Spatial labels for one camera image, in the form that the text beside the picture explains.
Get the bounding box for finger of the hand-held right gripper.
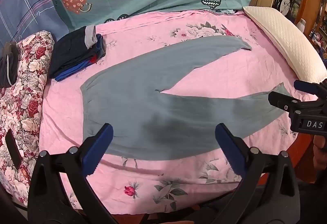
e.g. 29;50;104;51
294;80;327;100
268;91;320;112

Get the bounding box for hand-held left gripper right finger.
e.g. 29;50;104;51
215;123;300;224

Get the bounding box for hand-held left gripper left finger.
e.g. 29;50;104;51
28;123;120;224

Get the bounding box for grey-blue fleece pants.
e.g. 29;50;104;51
80;36;289;160

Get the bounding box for person's right hand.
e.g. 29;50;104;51
313;134;327;184

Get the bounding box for white quilted pillow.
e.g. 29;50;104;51
243;6;327;84

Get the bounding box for white vase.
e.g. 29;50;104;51
296;18;307;33

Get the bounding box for pink floral bed sheet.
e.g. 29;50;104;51
38;9;320;217

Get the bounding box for black phone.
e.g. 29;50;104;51
4;130;23;173

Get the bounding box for red floral quilt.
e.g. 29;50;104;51
0;30;55;208

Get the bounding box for stack of folded dark clothes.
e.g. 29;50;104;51
48;24;106;83

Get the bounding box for dark grey cloth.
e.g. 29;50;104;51
0;43;19;89

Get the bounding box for blue plaid pillow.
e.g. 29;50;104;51
0;0;69;48

